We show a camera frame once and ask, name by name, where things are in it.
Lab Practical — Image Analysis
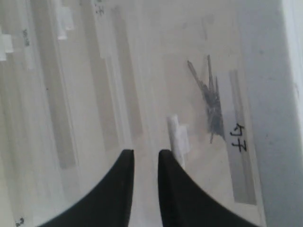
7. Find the white translucent drawer cabinet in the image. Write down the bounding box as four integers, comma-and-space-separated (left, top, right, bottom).
0, 0, 303, 227

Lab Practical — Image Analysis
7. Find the key bunch with blue fob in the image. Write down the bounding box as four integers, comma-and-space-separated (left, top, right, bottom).
187, 55, 225, 144

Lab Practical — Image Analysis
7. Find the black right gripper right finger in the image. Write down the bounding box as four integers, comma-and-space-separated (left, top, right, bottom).
158, 149, 254, 227

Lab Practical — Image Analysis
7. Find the clear plastic storage box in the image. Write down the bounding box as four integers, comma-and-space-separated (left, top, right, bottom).
30, 0, 147, 227
0, 0, 78, 227

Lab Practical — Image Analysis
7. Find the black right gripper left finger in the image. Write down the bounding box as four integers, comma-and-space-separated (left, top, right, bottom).
41, 149, 134, 227

